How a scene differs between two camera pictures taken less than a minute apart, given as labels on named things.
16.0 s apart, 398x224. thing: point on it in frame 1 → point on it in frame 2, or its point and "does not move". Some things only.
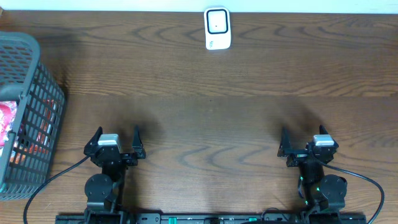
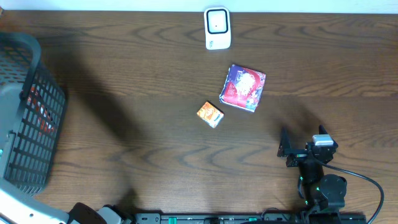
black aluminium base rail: x=184 y=219 does not move
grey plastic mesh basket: x=26 y=168 does not move
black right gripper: x=297 y=156 does not move
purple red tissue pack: x=8 y=114 → x=242 y=88
